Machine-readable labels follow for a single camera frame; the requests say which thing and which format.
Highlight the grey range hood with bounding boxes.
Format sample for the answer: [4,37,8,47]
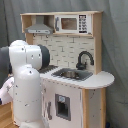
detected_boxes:
[25,15,53,35]

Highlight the wooden toy kitchen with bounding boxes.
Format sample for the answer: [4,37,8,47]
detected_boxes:
[21,11,114,128]

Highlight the black toy faucet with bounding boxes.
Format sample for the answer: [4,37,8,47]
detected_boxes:
[76,51,94,70]

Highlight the toy microwave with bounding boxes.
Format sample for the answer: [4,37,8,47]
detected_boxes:
[55,14,92,34]

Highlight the grey cabinet door handle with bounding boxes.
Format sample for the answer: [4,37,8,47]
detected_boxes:
[47,102,52,120]

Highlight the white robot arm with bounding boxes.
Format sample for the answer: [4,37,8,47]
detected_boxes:
[0,40,50,128]

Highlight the grey ice dispenser panel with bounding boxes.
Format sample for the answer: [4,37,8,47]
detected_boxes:
[55,94,71,121]

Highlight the grey toy sink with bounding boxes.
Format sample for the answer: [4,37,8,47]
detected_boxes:
[53,68,93,81]

